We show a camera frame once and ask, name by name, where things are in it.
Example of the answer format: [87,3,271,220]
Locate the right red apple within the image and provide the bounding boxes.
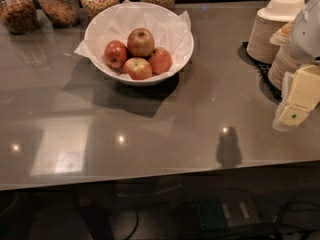
[148,47,172,75]

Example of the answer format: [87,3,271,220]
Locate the red-green apple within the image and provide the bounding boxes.
[127,28,155,57]
[123,57,153,80]

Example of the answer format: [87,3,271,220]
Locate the dark box under table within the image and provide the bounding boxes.
[195,196,261,231]

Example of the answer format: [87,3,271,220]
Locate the front stack paper bowls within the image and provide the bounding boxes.
[268,44,301,90]

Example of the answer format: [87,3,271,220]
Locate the back stack paper bowls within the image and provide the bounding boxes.
[246,0,305,64]

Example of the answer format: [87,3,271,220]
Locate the white ceramic bowl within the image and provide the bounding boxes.
[83,1,195,87]

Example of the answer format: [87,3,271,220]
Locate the front red-green apple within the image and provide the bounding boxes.
[123,57,153,80]

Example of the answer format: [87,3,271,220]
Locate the red apple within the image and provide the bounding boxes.
[148,47,172,75]
[104,40,128,70]

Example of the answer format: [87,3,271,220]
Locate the stack paper bowls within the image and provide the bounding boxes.
[246,0,305,64]
[268,44,301,90]

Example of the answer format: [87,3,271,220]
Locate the left red apple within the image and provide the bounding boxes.
[104,40,128,70]

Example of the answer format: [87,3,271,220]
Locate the top red-green apple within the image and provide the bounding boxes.
[127,28,155,57]

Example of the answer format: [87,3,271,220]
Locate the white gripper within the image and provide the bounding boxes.
[269,0,320,132]

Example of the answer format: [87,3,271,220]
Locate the far left cereal jar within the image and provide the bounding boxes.
[0,0,38,34]

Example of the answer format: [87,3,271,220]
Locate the black rubber mat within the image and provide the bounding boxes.
[245,52,282,104]

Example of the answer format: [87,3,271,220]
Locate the white paper bowl liner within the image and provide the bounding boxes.
[75,0,194,86]

